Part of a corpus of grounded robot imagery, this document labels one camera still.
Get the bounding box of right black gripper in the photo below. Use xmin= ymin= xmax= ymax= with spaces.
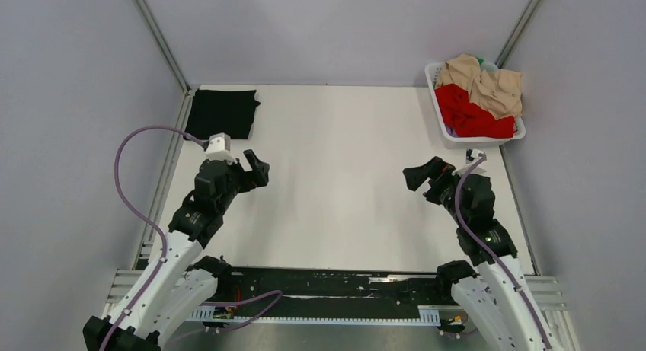
xmin=401 ymin=156 xmax=465 ymax=225

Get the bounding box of beige t shirt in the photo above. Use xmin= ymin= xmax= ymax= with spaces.
xmin=435 ymin=54 xmax=523 ymax=120

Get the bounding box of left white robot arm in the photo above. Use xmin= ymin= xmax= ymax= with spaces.
xmin=82 ymin=149 xmax=270 ymax=350

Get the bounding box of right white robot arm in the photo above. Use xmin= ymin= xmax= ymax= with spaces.
xmin=402 ymin=154 xmax=563 ymax=350

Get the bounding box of lilac cloth in basket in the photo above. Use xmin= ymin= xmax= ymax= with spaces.
xmin=446 ymin=126 xmax=459 ymax=138

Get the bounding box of folded black t shirt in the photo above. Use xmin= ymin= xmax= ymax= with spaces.
xmin=185 ymin=90 xmax=261 ymax=140

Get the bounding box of red t shirt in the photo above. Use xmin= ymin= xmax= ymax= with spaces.
xmin=434 ymin=84 xmax=516 ymax=139

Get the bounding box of white plastic basket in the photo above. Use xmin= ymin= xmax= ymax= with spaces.
xmin=424 ymin=62 xmax=526 ymax=149

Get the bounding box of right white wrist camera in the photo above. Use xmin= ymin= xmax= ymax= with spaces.
xmin=453 ymin=148 xmax=487 ymax=176

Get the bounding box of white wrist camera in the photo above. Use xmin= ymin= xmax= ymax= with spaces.
xmin=453 ymin=148 xmax=487 ymax=176
xmin=203 ymin=132 xmax=236 ymax=165

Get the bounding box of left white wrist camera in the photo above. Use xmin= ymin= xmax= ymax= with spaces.
xmin=203 ymin=132 xmax=236 ymax=165

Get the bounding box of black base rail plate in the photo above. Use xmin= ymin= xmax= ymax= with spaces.
xmin=208 ymin=266 xmax=458 ymax=319

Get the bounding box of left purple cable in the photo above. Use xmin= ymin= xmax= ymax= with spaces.
xmin=98 ymin=125 xmax=283 ymax=351

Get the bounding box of purple cable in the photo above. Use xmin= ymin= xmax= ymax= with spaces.
xmin=98 ymin=125 xmax=283 ymax=351
xmin=437 ymin=154 xmax=554 ymax=351

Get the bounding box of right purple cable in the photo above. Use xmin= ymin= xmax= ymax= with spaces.
xmin=437 ymin=154 xmax=554 ymax=351

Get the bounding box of white slotted cable duct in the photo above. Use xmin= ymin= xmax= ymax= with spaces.
xmin=184 ymin=306 xmax=441 ymax=327

